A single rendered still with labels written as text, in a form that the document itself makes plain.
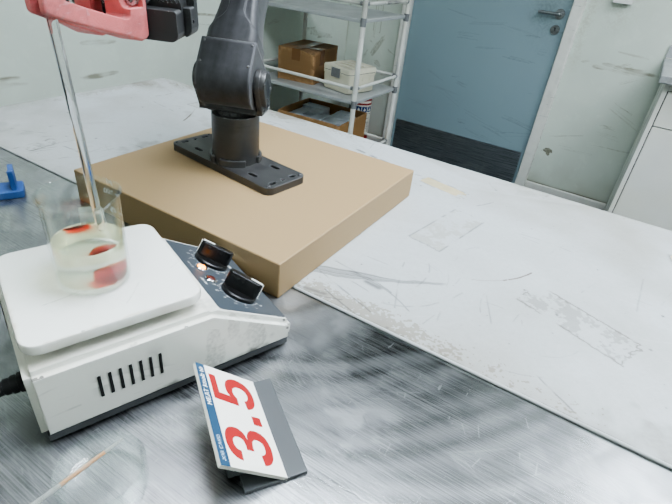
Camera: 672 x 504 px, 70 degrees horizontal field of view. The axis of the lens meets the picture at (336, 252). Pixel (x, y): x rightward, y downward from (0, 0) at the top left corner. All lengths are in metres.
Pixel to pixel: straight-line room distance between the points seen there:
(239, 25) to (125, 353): 0.41
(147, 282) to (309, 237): 0.20
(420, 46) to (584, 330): 2.89
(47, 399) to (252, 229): 0.26
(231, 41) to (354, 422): 0.44
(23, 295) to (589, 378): 0.47
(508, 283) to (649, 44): 2.56
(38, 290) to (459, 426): 0.33
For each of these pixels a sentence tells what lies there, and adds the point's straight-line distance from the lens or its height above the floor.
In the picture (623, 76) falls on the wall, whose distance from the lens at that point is 3.11.
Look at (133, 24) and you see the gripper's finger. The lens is 0.37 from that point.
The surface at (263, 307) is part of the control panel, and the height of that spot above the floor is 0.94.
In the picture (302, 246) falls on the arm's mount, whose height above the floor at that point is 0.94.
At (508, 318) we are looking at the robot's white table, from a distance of 0.55.
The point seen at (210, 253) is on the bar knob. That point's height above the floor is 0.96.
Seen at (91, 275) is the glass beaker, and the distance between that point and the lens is 0.37.
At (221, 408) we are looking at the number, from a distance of 0.36.
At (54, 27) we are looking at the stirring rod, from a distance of 0.34.
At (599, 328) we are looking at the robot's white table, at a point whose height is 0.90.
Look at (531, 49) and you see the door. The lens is 3.14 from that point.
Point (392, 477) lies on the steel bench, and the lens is 0.38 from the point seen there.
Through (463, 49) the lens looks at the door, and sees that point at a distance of 3.24.
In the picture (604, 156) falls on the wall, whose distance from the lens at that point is 3.19.
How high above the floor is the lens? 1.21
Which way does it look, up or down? 32 degrees down
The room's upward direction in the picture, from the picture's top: 7 degrees clockwise
